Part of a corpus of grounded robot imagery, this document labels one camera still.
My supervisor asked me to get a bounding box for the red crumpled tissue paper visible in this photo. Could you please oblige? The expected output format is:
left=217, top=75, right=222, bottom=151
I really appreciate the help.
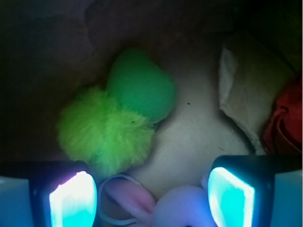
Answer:
left=261, top=71, right=303, bottom=155

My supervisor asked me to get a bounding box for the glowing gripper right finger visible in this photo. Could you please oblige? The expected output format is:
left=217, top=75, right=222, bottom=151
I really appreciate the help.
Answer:
left=208, top=155, right=303, bottom=227

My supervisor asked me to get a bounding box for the pink plush bunny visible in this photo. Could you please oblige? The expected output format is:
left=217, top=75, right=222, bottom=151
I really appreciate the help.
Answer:
left=98, top=174, right=217, bottom=227

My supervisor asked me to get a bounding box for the green plush animal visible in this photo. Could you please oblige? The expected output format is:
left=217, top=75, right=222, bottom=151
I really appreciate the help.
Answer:
left=57, top=48, right=176, bottom=177

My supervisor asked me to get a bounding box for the brown paper bag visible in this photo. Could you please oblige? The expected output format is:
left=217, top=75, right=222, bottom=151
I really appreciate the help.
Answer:
left=0, top=0, right=303, bottom=195

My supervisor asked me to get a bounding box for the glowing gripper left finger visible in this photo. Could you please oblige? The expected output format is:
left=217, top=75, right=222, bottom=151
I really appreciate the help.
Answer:
left=0, top=161, right=98, bottom=227

